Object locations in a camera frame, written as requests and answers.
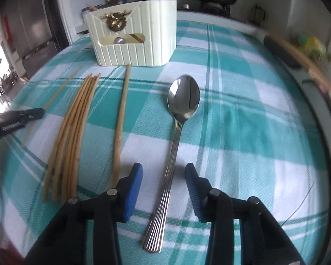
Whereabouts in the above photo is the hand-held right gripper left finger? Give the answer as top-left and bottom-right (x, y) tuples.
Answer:
(24, 162), (143, 265)

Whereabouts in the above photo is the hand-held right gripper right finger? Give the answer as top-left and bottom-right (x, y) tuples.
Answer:
(185, 163), (307, 265)

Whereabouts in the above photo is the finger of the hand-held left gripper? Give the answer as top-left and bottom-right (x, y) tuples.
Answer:
(22, 108), (45, 120)

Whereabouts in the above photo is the group of bamboo chopsticks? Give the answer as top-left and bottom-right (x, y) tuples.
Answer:
(42, 73), (101, 203)

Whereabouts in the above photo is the cream ribbed utensil holder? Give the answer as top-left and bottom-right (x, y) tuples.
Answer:
(84, 0), (178, 67)

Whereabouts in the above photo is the teal plaid tablecloth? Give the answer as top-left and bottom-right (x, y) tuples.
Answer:
(0, 19), (330, 265)

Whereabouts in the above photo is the steel refrigerator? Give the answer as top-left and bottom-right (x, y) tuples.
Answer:
(0, 0), (69, 72)

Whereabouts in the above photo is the black oblong object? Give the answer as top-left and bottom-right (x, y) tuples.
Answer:
(263, 36), (301, 68)

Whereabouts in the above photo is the wooden cutting board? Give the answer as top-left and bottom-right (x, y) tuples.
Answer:
(267, 32), (331, 93)

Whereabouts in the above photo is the gas stove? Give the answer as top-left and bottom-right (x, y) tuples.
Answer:
(177, 3), (249, 23)

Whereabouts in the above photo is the glass teapot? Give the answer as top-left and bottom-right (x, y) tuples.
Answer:
(250, 3), (266, 25)

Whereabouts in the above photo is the yellow green bag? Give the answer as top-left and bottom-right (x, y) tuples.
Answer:
(295, 33), (327, 58)

